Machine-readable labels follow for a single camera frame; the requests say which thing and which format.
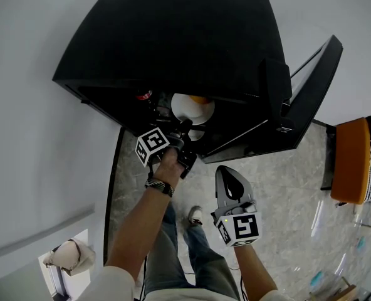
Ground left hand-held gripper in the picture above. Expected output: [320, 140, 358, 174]
[135, 119, 197, 180]

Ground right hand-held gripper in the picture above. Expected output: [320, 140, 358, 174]
[210, 165, 263, 248]

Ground white plate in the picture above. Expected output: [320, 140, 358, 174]
[187, 129, 206, 142]
[170, 93, 216, 126]

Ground black mini fridge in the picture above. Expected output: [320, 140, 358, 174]
[52, 0, 343, 165]

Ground beige shoulder bag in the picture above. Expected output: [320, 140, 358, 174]
[42, 238, 97, 277]

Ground person's left forearm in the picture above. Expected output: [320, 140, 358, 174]
[105, 180, 174, 283]

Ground person's right forearm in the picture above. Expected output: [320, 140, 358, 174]
[234, 244, 280, 295]

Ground person's left hand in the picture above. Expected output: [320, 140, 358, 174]
[154, 147, 186, 184]

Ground empty white plate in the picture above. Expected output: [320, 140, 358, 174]
[187, 129, 206, 142]

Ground person's white shoe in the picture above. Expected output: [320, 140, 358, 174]
[188, 205, 204, 228]

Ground dark cola bottle, red label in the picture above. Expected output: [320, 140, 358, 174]
[135, 89, 154, 102]

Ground person's blue jeans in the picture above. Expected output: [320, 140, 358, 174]
[142, 199, 242, 301]

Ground orange armchair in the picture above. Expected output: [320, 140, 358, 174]
[320, 116, 371, 212]

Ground wooden board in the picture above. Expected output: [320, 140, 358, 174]
[308, 277, 358, 301]

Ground person's cream shirt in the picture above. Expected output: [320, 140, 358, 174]
[77, 264, 304, 301]

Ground braided wrist bracelet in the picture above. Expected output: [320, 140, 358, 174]
[144, 177, 175, 198]

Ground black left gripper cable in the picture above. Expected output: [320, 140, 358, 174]
[140, 255, 149, 301]

